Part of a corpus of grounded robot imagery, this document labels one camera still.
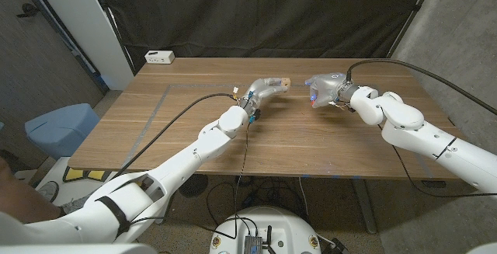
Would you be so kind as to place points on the yellow and black mat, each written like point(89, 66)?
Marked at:
point(77, 174)

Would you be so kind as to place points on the grey table leg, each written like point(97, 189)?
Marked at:
point(365, 207)

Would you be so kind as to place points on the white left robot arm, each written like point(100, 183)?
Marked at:
point(186, 161)

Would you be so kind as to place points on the grey electronics box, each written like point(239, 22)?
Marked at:
point(252, 245)

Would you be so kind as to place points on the black curtain backdrop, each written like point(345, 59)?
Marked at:
point(252, 13)

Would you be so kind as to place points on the grey sneaker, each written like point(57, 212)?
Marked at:
point(69, 206)
point(48, 191)

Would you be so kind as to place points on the white floor base plate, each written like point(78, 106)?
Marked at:
point(54, 166)

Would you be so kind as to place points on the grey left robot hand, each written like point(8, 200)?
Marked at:
point(260, 91)

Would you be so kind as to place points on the black curtain frame pole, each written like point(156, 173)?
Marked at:
point(411, 15)
point(112, 25)

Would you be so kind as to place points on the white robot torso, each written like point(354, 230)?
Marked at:
point(287, 227)

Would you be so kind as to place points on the white power strip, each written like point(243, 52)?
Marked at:
point(159, 56)

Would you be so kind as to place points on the wooden block with holes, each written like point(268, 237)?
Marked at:
point(286, 82)

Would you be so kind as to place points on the blue stool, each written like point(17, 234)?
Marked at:
point(62, 129)

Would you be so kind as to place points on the person's bare leg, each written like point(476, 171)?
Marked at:
point(19, 199)

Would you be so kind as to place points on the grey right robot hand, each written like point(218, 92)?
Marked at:
point(330, 87)

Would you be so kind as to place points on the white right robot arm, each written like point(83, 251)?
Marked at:
point(427, 137)

